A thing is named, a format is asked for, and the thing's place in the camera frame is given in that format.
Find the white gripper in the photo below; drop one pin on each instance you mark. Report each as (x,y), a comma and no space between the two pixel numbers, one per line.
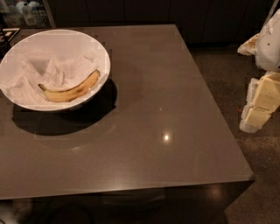
(269,46)

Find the yellow banana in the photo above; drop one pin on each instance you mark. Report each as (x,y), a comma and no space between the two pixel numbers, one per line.
(73,93)

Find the white bowl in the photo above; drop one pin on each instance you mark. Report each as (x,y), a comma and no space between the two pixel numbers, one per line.
(66,45)

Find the plastic bottles on shelf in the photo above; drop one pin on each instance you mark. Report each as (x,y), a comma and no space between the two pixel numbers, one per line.
(24,14)

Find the white paper towel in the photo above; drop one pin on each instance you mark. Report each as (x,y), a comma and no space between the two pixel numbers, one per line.
(47,69)

